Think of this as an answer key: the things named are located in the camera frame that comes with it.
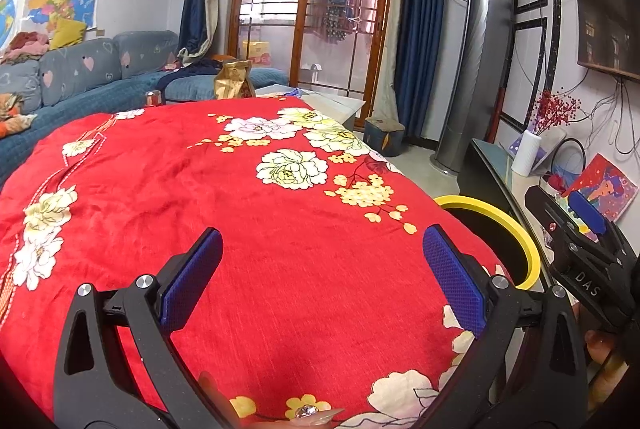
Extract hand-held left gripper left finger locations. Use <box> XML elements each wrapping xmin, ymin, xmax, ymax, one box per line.
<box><xmin>52</xmin><ymin>228</ymin><xmax>236</xmax><ymax>429</ymax></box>

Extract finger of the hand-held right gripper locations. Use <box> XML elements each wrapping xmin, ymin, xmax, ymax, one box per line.
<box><xmin>570</xmin><ymin>192</ymin><xmax>640</xmax><ymax>271</ymax></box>
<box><xmin>525</xmin><ymin>186</ymin><xmax>606</xmax><ymax>271</ymax></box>

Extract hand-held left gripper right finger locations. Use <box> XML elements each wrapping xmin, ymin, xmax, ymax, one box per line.
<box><xmin>415</xmin><ymin>224</ymin><xmax>591</xmax><ymax>429</ymax></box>

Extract yellow rimmed black bin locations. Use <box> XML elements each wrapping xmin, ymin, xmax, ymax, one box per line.
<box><xmin>434</xmin><ymin>195</ymin><xmax>542</xmax><ymax>291</ymax></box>

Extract person's right hand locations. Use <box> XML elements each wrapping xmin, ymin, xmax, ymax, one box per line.
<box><xmin>585</xmin><ymin>331</ymin><xmax>631</xmax><ymax>415</ymax></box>

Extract person's left hand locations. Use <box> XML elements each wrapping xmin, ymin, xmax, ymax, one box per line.
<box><xmin>199</xmin><ymin>371</ymin><xmax>236</xmax><ymax>429</ymax></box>

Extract white vase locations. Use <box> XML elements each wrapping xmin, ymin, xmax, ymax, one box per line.
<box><xmin>511</xmin><ymin>130</ymin><xmax>542</xmax><ymax>176</ymax></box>

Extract red floral blanket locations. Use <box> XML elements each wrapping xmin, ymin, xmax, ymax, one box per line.
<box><xmin>0</xmin><ymin>102</ymin><xmax>513</xmax><ymax>429</ymax></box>

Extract glass top television stand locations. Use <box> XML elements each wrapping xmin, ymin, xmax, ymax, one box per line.
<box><xmin>457</xmin><ymin>138</ymin><xmax>551</xmax><ymax>230</ymax></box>

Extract red berry branches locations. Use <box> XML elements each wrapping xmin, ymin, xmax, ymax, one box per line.
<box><xmin>532</xmin><ymin>90</ymin><xmax>576</xmax><ymax>135</ymax></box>

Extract small blue stool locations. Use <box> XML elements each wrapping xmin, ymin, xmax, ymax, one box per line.
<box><xmin>363</xmin><ymin>116</ymin><xmax>406</xmax><ymax>157</ymax></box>

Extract silver tower air conditioner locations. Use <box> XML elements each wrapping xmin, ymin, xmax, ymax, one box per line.
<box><xmin>432</xmin><ymin>0</ymin><xmax>516</xmax><ymax>172</ymax></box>

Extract gold paper bag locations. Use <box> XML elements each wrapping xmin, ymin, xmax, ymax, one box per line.
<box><xmin>214</xmin><ymin>60</ymin><xmax>253</xmax><ymax>100</ymax></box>

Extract dark blue clothes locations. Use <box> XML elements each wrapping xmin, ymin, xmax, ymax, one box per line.
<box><xmin>185</xmin><ymin>56</ymin><xmax>236</xmax><ymax>77</ymax></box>

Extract white coffee table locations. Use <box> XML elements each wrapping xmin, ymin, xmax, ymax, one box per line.
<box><xmin>255</xmin><ymin>85</ymin><xmax>368</xmax><ymax>130</ymax></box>

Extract blue grey heart sofa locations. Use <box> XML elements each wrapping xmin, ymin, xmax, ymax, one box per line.
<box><xmin>0</xmin><ymin>29</ymin><xmax>291</xmax><ymax>190</ymax></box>

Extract yellow cardboard box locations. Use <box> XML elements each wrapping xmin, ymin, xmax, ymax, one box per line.
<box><xmin>242</xmin><ymin>40</ymin><xmax>271</xmax><ymax>67</ymax></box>

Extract orange patterned cloth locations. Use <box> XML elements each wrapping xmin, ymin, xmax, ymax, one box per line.
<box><xmin>0</xmin><ymin>93</ymin><xmax>38</xmax><ymax>137</ymax></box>

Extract yellow pillow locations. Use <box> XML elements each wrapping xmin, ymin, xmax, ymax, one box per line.
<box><xmin>49</xmin><ymin>18</ymin><xmax>87</xmax><ymax>50</ymax></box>

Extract pile of pink clothes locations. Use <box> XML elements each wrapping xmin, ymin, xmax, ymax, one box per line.
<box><xmin>2</xmin><ymin>30</ymin><xmax>51</xmax><ymax>62</ymax></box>

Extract wooden glass sliding door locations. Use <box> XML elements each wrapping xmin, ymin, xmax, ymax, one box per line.
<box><xmin>227</xmin><ymin>0</ymin><xmax>411</xmax><ymax>107</ymax></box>

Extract country map poster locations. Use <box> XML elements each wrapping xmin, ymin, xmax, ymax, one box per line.
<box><xmin>27</xmin><ymin>0</ymin><xmax>101</xmax><ymax>32</ymax></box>

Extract world map poster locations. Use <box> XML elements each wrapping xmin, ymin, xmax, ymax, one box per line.
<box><xmin>0</xmin><ymin>0</ymin><xmax>28</xmax><ymax>50</ymax></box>

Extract wall television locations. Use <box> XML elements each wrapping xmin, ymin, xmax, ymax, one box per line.
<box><xmin>570</xmin><ymin>0</ymin><xmax>640</xmax><ymax>82</ymax></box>

